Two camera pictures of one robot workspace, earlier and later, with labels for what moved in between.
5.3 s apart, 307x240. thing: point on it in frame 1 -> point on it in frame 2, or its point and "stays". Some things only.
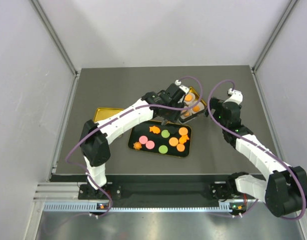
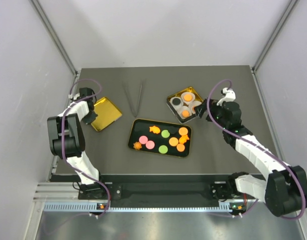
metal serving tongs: (165, 121) -> (135, 112)
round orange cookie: (183, 131) stays
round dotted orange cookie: (188, 97) stays
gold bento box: (195, 106) stays
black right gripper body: (217, 104) stays
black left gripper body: (171, 113) -> (90, 117)
